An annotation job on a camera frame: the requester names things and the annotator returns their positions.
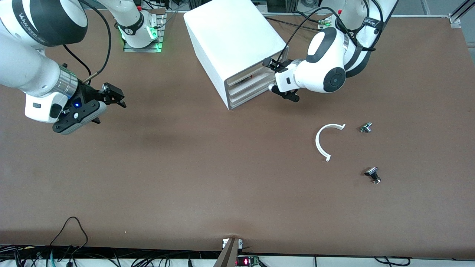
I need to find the device with red light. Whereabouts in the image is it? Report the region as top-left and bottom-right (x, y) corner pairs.
(236, 255), (260, 267)

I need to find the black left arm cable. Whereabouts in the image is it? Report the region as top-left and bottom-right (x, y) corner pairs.
(281, 6), (376, 72)

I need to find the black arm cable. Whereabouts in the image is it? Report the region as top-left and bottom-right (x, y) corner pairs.
(62, 0), (112, 85)
(281, 6), (376, 72)

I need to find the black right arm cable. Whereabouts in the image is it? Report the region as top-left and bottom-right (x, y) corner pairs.
(62, 0), (112, 85)

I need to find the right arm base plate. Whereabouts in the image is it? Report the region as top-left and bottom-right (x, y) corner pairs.
(123, 8), (166, 53)

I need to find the white semicircular plastic bracket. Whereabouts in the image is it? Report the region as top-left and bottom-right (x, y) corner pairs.
(315, 123), (346, 162)

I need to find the looped thin black cable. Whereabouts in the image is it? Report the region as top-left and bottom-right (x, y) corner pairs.
(48, 217), (89, 257)

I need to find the tangled black cables bundle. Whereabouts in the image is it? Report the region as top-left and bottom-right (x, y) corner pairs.
(0, 245), (223, 267)

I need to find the aluminium frame profile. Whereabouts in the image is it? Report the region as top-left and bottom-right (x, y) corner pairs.
(447, 0), (475, 29)

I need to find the small metal bracket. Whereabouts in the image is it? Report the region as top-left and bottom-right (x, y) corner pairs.
(222, 238), (244, 250)

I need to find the brown camera mount post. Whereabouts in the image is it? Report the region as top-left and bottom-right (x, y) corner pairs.
(213, 237), (240, 267)

